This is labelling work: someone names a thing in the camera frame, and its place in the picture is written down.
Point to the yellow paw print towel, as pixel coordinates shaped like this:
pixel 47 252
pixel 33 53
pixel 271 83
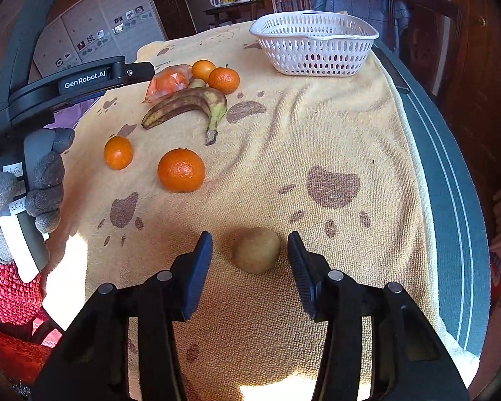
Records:
pixel 330 158

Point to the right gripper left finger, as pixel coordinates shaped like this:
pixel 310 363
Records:
pixel 90 360

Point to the bag of orange fruit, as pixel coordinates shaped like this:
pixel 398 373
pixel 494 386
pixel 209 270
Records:
pixel 172 79

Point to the brown wooden door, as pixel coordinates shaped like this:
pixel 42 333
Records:
pixel 472 104

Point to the smooth orange fruit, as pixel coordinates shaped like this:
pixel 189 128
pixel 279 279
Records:
pixel 202 69

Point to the spotted ripe banana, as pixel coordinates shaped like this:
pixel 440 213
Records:
pixel 211 102

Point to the small green kiwi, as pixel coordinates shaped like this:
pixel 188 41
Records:
pixel 197 83

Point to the blue plaid covered chair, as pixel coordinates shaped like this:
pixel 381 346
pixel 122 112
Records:
pixel 389 17

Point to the large mandarin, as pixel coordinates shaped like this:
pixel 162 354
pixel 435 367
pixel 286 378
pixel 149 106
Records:
pixel 181 170

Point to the brown round kiwi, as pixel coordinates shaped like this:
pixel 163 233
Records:
pixel 256 250

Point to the white plastic basket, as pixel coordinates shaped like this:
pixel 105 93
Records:
pixel 315 43

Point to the white wardrobe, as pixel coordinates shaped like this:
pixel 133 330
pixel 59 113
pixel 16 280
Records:
pixel 79 31

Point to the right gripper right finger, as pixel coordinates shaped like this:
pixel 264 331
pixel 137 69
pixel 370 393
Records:
pixel 409 360

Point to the mandarin with stem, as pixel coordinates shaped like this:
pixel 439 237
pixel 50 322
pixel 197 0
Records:
pixel 224 79

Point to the red knit sleeve forearm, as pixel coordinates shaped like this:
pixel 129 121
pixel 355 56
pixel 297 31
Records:
pixel 21 314

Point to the dark wooden chair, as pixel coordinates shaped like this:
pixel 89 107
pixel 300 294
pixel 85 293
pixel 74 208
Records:
pixel 431 43

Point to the small mandarin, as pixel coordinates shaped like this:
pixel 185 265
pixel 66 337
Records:
pixel 118 153

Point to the grey gloved left hand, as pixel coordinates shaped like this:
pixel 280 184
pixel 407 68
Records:
pixel 46 192

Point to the dark wooden desk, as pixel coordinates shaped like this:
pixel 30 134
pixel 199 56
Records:
pixel 234 13

